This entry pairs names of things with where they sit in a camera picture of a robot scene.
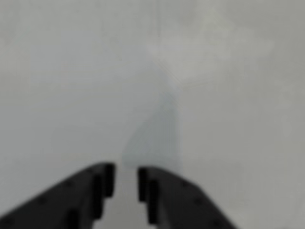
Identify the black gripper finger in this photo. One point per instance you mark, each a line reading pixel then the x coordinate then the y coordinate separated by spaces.
pixel 59 202
pixel 178 205

